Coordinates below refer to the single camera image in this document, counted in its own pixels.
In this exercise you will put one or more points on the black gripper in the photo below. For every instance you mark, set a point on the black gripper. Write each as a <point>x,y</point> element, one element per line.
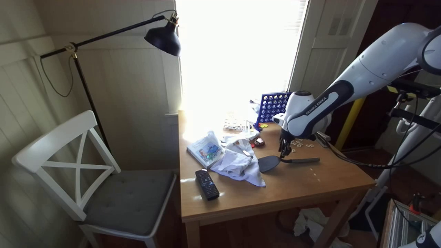
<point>287,138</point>

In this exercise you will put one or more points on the black spatula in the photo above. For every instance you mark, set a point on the black spatula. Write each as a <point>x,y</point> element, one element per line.
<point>271,163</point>

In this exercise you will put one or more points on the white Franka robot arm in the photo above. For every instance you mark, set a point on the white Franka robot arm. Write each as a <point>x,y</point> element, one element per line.
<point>367,73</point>

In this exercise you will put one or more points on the scattered white small pieces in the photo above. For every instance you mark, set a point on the scattered white small pieces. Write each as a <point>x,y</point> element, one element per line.
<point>301,143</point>

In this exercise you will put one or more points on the white crumpled cloth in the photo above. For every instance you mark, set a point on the white crumpled cloth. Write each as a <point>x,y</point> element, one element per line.
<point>239,160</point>

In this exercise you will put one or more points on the blue connect four grid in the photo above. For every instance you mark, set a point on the blue connect four grid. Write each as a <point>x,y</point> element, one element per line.
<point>271,106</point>

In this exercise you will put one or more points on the clear bag of pieces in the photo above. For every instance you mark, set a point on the clear bag of pieces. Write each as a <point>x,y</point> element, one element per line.
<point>235,126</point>

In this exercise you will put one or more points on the yellow pole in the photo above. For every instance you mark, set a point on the yellow pole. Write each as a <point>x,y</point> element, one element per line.
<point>351,121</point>

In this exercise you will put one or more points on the white rag on floor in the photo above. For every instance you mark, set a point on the white rag on floor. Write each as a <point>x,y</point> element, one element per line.
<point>312,222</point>

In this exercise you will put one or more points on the white illustrated booklet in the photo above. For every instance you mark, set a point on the white illustrated booklet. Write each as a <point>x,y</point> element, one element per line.
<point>205,150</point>

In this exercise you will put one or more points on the black remote control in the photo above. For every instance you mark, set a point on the black remote control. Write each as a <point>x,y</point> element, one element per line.
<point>207,185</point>

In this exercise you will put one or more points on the white shutter door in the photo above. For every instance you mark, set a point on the white shutter door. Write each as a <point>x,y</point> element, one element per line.
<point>322,41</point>

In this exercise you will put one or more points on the open cardboard box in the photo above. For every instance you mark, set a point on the open cardboard box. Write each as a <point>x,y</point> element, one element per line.
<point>404,225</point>

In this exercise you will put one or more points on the grey seat cushion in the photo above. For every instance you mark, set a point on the grey seat cushion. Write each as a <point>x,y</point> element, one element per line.
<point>131,200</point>

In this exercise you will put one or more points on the black floor lamp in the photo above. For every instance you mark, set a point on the black floor lamp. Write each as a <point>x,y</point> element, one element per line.
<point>163,39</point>

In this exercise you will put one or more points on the white wooden chair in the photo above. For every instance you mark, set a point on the white wooden chair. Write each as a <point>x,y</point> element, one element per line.
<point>60,146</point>

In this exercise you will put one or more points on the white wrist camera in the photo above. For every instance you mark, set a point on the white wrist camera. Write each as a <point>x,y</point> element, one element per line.
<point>279,119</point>

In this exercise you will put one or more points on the white camera stand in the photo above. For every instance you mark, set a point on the white camera stand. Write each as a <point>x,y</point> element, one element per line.
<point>404,146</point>

